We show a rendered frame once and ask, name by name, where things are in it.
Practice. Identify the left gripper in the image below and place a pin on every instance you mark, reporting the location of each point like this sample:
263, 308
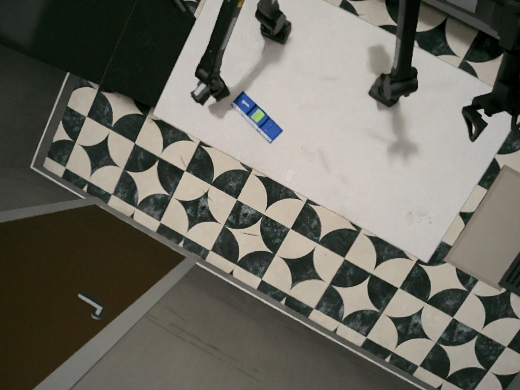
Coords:
484, 102

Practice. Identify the blue rack of labelled bins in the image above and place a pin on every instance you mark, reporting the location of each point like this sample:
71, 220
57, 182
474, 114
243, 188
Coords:
274, 130

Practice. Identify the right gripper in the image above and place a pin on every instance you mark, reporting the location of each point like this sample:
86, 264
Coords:
223, 90

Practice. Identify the green sticky note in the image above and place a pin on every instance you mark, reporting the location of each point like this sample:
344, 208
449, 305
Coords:
258, 115

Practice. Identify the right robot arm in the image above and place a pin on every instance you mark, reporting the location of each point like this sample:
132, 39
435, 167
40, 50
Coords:
211, 60

